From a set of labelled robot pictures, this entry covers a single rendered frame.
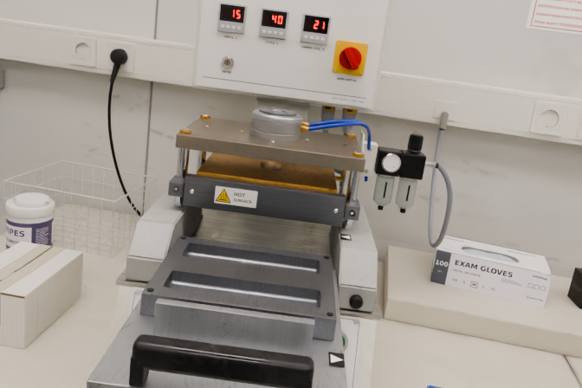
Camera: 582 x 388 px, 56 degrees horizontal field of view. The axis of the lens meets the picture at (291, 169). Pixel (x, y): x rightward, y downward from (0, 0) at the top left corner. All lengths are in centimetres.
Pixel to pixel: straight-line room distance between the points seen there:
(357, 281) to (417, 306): 40
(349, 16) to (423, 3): 38
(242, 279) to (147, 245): 17
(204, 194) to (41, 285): 32
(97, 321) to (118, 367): 51
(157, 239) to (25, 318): 28
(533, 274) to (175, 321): 84
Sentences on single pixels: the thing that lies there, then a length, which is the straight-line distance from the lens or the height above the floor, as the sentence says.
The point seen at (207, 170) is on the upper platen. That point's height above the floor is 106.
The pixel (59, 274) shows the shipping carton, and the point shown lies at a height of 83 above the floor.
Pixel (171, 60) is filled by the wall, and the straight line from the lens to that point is 138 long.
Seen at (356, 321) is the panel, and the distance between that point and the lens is 74.
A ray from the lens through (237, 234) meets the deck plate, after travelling 94.
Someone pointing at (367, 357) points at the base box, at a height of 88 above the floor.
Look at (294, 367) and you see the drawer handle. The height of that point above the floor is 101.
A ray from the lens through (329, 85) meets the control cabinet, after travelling 98.
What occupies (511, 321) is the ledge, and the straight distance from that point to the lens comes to 116.
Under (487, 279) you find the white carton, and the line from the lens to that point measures 123.
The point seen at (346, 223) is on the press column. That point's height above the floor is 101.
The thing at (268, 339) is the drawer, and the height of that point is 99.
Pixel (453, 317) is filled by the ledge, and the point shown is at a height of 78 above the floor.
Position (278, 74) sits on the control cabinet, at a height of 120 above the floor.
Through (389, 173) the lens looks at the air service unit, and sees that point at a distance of 100.
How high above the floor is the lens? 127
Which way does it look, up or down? 14 degrees down
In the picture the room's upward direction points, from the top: 8 degrees clockwise
